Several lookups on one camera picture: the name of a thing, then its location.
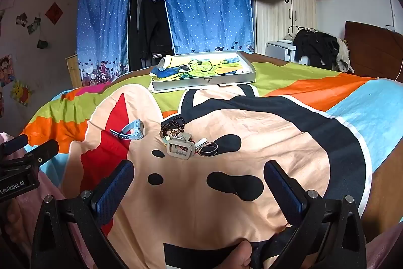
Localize person's right hand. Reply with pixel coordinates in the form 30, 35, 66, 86
227, 241, 253, 269

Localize cartoon wall poster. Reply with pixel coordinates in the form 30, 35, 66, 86
0, 54, 16, 87

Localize blue dotted curtain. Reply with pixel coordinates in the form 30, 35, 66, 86
158, 0, 255, 55
76, 0, 133, 87

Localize dark bead bracelet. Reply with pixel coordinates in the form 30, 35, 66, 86
160, 117, 186, 139

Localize thin silver hoops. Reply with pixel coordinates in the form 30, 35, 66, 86
197, 142, 219, 158

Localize red diamond paper decoration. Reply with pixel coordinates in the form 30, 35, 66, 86
45, 2, 64, 25

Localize beige hair claw clip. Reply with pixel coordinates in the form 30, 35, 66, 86
163, 132, 193, 161

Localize light blue wristwatch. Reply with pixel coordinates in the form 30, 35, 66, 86
110, 119, 145, 141

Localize silver rectangular tray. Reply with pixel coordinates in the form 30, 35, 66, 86
150, 50, 256, 93

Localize dark hanging clothes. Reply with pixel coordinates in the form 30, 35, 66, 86
127, 0, 174, 71

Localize cream wooden wardrobe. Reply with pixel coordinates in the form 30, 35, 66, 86
244, 0, 317, 55

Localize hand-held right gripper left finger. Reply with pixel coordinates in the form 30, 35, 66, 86
30, 159, 136, 269

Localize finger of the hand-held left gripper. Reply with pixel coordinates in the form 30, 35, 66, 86
19, 140, 60, 169
0, 134, 29, 159

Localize colourful cartoon printed blanket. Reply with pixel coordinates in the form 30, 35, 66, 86
19, 51, 403, 269

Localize brown wooden headboard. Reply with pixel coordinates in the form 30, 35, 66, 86
343, 21, 403, 82

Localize cartoon drawing paper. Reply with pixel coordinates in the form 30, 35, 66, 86
153, 53, 249, 80

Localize black clothes pile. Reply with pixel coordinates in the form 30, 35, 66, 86
293, 29, 342, 71

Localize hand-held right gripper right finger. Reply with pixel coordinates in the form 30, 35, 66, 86
264, 159, 367, 269

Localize white small cabinet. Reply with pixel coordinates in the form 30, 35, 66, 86
265, 40, 311, 65

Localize light wooden cabinet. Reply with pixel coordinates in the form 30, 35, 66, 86
65, 53, 79, 88

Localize beige garment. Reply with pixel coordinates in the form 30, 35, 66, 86
335, 37, 355, 73

